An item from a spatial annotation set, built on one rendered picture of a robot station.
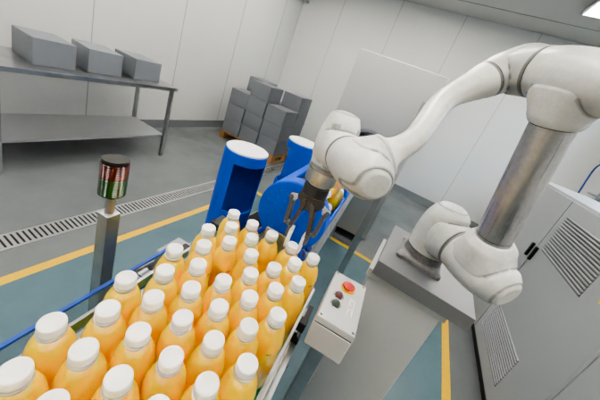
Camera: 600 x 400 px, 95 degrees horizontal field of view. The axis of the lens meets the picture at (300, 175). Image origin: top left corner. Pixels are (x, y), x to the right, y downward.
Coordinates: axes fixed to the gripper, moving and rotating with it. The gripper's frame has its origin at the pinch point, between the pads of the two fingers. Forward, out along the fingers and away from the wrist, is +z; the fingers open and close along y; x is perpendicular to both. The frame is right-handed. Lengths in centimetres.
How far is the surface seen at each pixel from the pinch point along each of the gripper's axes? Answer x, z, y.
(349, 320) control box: 14.5, 3.6, -23.0
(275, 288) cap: 20.0, 1.9, -3.6
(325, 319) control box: 18.2, 3.6, -17.4
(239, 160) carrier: -69, 14, 62
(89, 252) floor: -38, 114, 136
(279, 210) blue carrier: -19.2, 4.2, 13.8
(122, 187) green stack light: 25.8, -5.5, 41.7
